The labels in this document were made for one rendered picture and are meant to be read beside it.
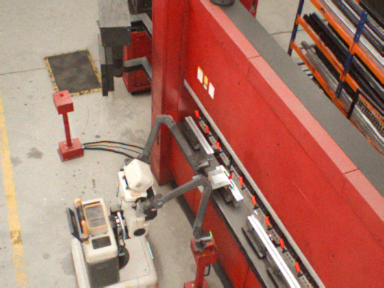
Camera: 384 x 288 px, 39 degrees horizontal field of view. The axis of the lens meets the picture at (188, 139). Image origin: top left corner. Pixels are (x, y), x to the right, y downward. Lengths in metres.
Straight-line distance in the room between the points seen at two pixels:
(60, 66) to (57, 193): 2.09
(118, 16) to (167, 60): 0.54
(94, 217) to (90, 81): 2.91
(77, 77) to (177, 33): 2.79
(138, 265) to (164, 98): 1.48
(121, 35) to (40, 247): 2.16
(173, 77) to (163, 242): 1.61
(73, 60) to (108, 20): 2.85
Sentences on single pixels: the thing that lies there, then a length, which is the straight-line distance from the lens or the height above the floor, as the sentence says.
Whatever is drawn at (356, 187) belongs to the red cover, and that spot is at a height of 2.30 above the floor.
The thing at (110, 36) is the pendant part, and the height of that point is 1.86.
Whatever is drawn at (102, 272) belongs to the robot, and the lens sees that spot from 4.55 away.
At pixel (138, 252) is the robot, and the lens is 4.93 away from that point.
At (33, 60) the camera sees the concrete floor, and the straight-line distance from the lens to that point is 7.41.
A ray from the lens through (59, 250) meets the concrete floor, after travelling 5.34.
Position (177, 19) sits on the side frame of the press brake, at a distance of 4.41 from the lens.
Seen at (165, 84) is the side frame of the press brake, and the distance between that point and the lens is 4.77.
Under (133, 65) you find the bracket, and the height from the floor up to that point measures 1.21.
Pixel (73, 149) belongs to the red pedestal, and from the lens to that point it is 5.97.
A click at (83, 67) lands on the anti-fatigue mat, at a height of 0.01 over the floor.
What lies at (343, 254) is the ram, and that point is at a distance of 3.30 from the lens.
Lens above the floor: 4.43
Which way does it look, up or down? 45 degrees down
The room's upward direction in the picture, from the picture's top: 5 degrees clockwise
